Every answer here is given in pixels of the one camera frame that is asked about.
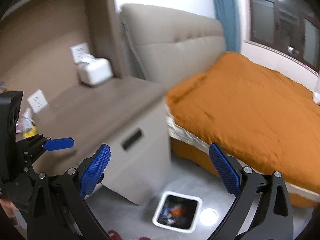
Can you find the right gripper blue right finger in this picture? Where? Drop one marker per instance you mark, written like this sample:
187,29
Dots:
227,168

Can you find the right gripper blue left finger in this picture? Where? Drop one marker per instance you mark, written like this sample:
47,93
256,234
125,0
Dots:
91,170

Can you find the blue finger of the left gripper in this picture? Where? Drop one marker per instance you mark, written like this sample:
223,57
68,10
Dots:
58,144

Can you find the yellow snack wrapper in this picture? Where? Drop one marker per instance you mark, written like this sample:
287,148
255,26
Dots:
30,132

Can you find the white black trash bin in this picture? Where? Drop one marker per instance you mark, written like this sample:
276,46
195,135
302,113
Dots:
177,212

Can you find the person's left hand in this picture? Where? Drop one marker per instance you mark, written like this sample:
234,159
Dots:
8,207

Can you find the pink white wrapper pile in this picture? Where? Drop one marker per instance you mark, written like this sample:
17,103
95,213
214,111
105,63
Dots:
24,122

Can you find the red slipper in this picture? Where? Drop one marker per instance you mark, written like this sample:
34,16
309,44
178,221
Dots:
145,238
114,235

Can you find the orange bed quilt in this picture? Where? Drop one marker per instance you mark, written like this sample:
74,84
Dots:
257,115

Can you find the beige bedside cabinet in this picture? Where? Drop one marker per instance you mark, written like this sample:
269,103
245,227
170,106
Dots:
129,115

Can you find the white tissue box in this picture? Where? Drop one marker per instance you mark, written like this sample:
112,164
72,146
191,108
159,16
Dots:
93,71

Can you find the white item on bed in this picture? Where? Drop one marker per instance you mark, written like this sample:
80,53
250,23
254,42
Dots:
316,98

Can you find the beige padded headboard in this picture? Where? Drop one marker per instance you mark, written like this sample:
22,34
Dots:
169,46

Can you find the dark framed window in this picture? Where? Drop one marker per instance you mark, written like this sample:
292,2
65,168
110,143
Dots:
288,26

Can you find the blue curtain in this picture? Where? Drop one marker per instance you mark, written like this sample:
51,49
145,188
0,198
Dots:
227,12

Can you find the lower white wall socket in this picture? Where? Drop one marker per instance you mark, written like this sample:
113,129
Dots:
37,101

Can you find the white wall socket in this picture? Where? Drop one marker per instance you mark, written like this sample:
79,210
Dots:
37,101
78,51

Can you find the colourful wall stickers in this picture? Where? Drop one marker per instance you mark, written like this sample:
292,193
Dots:
3,87

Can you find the upper white wall socket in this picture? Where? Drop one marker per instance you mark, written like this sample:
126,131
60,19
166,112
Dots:
78,51

